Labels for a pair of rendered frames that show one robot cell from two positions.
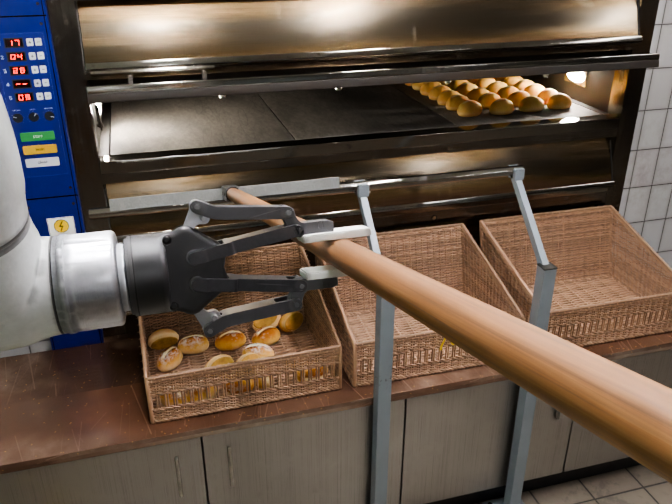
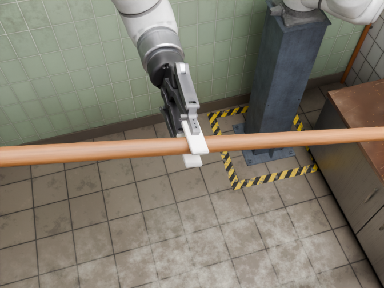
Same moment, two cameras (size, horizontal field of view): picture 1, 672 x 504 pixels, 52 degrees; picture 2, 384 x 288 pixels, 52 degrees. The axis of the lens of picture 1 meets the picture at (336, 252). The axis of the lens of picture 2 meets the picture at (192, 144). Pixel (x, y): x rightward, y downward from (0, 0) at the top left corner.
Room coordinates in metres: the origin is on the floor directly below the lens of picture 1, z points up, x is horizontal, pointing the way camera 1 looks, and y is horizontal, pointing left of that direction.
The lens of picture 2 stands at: (0.62, -0.38, 2.11)
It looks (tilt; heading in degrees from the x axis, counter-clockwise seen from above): 56 degrees down; 90
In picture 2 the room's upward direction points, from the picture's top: straight up
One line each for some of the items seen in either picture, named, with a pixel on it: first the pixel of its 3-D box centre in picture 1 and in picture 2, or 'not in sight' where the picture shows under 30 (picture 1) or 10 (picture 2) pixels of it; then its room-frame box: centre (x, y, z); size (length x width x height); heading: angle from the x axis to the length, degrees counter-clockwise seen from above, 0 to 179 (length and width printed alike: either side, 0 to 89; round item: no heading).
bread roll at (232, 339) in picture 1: (230, 338); not in sight; (1.87, 0.34, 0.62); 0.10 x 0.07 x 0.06; 112
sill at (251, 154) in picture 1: (382, 141); not in sight; (2.24, -0.15, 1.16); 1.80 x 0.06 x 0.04; 106
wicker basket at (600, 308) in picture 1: (577, 272); not in sight; (2.13, -0.84, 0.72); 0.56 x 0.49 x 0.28; 106
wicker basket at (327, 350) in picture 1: (233, 323); not in sight; (1.80, 0.31, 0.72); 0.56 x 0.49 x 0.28; 107
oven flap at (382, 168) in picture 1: (383, 183); not in sight; (2.21, -0.16, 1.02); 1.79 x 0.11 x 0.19; 106
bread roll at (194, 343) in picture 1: (193, 342); not in sight; (1.84, 0.45, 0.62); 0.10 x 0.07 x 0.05; 104
